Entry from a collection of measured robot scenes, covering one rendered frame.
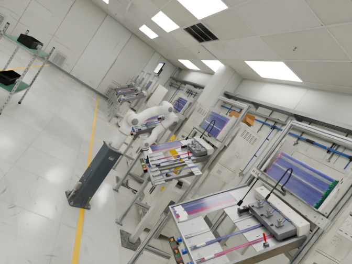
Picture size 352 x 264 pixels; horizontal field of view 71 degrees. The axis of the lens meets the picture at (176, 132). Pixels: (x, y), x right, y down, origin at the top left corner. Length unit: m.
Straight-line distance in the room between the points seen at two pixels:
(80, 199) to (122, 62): 8.99
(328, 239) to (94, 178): 2.06
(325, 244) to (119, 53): 10.37
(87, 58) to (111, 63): 0.98
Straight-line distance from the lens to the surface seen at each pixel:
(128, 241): 2.82
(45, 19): 11.53
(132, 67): 11.34
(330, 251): 2.08
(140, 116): 2.52
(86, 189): 2.76
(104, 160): 2.62
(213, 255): 1.67
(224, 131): 2.86
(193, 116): 4.26
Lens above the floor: 1.40
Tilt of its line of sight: 4 degrees down
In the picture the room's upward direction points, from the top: 35 degrees clockwise
